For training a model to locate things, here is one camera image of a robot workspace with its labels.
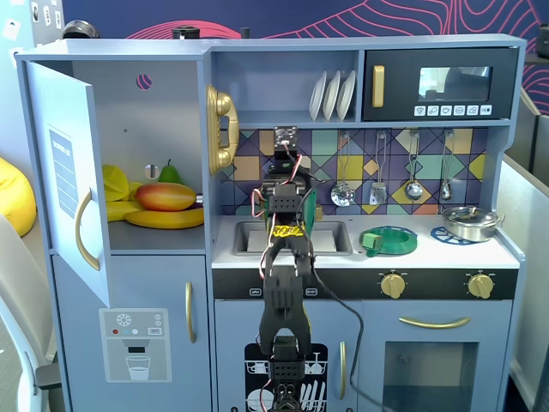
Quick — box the yellow toy banana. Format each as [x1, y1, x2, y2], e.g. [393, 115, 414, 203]
[124, 208, 205, 230]

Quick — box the blue fridge door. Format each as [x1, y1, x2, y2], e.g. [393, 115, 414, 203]
[51, 252, 214, 412]

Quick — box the green toy pear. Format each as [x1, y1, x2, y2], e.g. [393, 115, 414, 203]
[157, 159, 182, 185]

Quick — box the gold oven handle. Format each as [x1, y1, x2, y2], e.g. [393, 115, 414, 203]
[398, 316, 472, 330]

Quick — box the steel toy pot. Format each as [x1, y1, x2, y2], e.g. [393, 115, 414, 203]
[437, 204, 506, 244]

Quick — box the yellow bean bag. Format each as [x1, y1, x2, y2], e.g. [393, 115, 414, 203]
[0, 156, 38, 238]

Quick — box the white office chair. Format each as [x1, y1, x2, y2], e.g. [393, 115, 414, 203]
[0, 212, 61, 412]

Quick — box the round black device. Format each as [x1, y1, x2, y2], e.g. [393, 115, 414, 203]
[62, 19, 100, 40]

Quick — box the black dishwasher sticker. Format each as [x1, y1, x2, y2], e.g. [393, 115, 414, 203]
[244, 342, 329, 412]

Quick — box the blue oven door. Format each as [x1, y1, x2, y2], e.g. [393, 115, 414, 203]
[360, 300, 514, 412]

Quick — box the grey toy sink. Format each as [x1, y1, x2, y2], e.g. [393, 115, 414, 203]
[232, 221, 353, 258]

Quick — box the gold toy telephone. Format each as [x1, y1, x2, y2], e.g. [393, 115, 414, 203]
[205, 83, 240, 177]

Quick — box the white desk partition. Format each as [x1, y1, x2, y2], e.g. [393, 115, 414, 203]
[499, 154, 549, 387]

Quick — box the gold stove knob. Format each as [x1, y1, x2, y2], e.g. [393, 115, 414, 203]
[380, 273, 407, 300]
[467, 273, 494, 300]

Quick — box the blue toy kitchen unit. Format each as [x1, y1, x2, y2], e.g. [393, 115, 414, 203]
[15, 33, 528, 412]

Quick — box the black cable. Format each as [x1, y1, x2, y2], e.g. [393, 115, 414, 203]
[298, 167, 387, 412]

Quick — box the gold dishwasher handle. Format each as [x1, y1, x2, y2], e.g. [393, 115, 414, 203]
[339, 341, 347, 400]

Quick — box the steel pot lid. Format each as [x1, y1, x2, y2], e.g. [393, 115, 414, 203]
[441, 205, 498, 224]

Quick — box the curved gold door handle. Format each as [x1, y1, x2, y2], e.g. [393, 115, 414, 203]
[75, 187, 101, 271]

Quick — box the blue round trivet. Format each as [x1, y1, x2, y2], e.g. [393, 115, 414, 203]
[430, 226, 486, 246]

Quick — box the ice dispenser sticker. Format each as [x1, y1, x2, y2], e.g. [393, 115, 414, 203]
[99, 307, 172, 384]

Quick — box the blue cabinet door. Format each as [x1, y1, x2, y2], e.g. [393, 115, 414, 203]
[24, 59, 112, 309]

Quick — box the black control panel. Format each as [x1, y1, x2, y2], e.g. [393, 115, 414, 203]
[213, 269, 519, 300]

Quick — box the white toy plate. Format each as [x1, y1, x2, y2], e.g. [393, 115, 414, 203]
[335, 70, 357, 121]
[309, 70, 329, 122]
[322, 70, 343, 122]

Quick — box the steel spoon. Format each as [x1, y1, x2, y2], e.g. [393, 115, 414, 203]
[440, 130, 455, 202]

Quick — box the steel slotted spatula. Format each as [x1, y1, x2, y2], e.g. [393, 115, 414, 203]
[369, 132, 387, 206]

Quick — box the steel ladle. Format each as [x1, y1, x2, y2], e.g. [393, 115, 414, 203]
[404, 130, 424, 202]

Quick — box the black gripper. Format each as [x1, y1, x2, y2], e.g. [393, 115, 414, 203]
[273, 125, 302, 173]

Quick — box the green printed lid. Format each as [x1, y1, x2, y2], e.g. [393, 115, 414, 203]
[359, 226, 419, 258]

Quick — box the gold microwave handle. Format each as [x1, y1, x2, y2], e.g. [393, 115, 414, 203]
[371, 64, 386, 108]

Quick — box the steel slotted skimmer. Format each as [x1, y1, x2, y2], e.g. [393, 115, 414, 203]
[329, 132, 357, 208]

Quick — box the red yellow toy mango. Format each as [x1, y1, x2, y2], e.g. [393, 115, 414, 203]
[136, 182, 198, 212]

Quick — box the black microwave door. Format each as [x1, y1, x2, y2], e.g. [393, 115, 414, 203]
[362, 47, 520, 122]

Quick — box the shopping list sticker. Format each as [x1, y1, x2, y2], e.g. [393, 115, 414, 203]
[45, 124, 78, 220]

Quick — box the straight gold fridge handle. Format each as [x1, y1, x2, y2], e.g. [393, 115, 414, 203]
[184, 281, 197, 344]

